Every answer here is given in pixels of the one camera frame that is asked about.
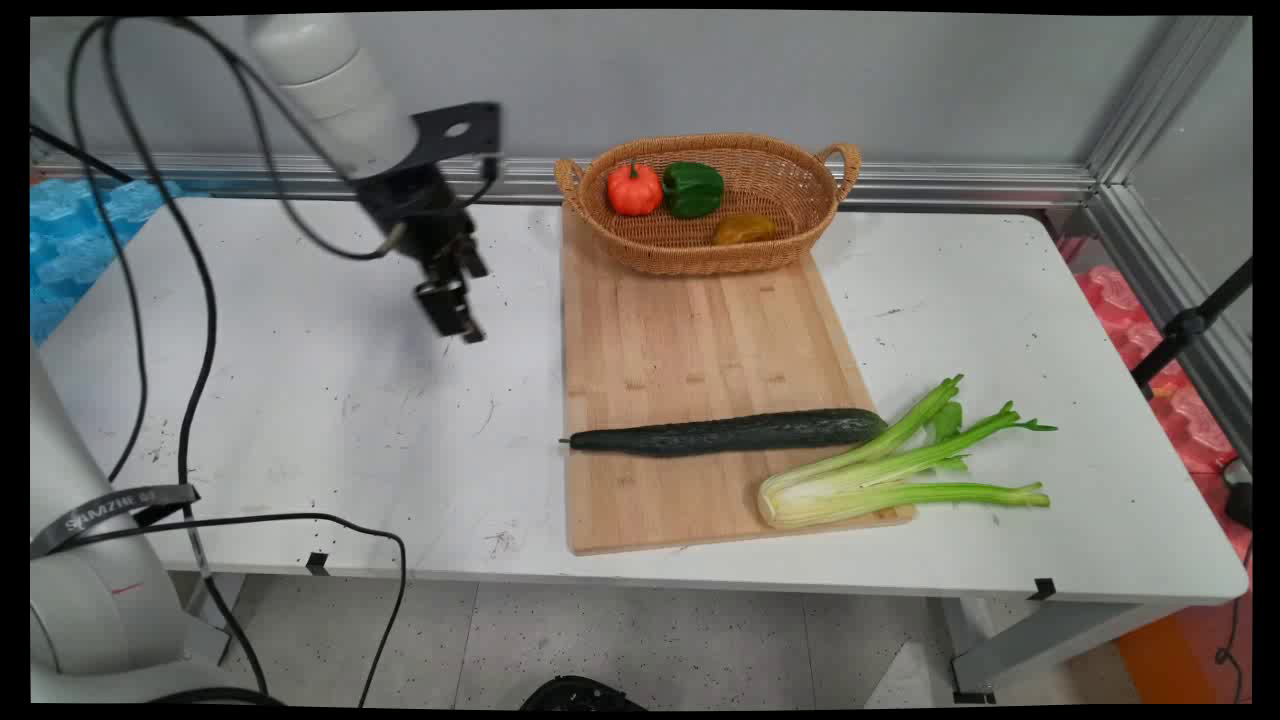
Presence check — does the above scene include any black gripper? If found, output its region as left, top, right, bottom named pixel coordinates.
left=354, top=163, right=491, bottom=345

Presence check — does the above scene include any yellow-brown potato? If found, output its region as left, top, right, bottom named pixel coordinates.
left=711, top=213, right=778, bottom=247

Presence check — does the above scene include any wooden cutting board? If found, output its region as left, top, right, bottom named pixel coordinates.
left=559, top=205, right=918, bottom=557

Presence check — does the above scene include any green bell pepper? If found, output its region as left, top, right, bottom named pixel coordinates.
left=661, top=161, right=726, bottom=220

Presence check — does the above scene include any dark green cucumber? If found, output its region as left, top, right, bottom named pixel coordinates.
left=559, top=407, right=889, bottom=459

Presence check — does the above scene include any woven wicker basket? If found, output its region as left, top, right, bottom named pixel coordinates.
left=553, top=133, right=863, bottom=277

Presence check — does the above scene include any blue foam mat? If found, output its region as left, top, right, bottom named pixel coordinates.
left=30, top=177, right=186, bottom=346

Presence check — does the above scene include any black round floor object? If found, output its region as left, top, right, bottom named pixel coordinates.
left=518, top=675, right=649, bottom=712

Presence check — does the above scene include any green celery bunch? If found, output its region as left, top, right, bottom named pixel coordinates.
left=756, top=374, right=1059, bottom=531

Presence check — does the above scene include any grey metal table leg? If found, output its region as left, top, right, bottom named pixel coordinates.
left=948, top=598, right=1186, bottom=704

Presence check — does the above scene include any black tripod stand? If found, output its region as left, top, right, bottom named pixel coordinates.
left=1130, top=258, right=1253, bottom=401

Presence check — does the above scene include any red foam mat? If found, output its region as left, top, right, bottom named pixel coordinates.
left=1072, top=262, right=1253, bottom=561

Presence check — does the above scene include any black device beside table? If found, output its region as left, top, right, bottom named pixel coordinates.
left=1222, top=458, right=1253, bottom=531

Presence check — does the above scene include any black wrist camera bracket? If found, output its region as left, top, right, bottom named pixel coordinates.
left=408, top=102, right=502, bottom=169

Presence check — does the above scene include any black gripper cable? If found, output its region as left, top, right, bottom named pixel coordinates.
left=170, top=17, right=409, bottom=262

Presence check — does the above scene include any thick black cable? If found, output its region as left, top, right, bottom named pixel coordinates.
left=100, top=17, right=271, bottom=698

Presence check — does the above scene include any black cable along table edge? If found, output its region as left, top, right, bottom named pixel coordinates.
left=50, top=511, right=409, bottom=707

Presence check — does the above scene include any thin black cable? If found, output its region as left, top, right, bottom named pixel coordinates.
left=66, top=17, right=151, bottom=485

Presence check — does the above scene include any short black cable stub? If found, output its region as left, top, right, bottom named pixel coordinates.
left=30, top=124, right=135, bottom=186

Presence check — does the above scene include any black velcro cable strap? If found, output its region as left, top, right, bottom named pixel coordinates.
left=30, top=483, right=202, bottom=559

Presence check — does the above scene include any horizontal aluminium frame rail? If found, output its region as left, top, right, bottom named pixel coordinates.
left=30, top=150, right=1101, bottom=209

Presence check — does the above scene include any aluminium frame side rail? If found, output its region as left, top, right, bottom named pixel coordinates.
left=1084, top=183, right=1253, bottom=469

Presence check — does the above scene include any slanted aluminium frame post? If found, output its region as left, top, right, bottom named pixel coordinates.
left=1086, top=15, right=1251, bottom=184

